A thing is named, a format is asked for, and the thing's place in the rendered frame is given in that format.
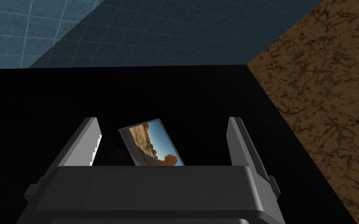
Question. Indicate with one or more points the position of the phone with desert picture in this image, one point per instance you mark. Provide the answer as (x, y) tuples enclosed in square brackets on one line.
[(154, 143)]

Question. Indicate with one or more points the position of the black table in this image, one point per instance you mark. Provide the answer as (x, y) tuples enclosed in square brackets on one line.
[(27, 118)]

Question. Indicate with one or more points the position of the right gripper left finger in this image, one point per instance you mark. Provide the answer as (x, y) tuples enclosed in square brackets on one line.
[(80, 146)]

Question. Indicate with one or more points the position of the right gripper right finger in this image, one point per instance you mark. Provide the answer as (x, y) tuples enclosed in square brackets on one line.
[(241, 146)]

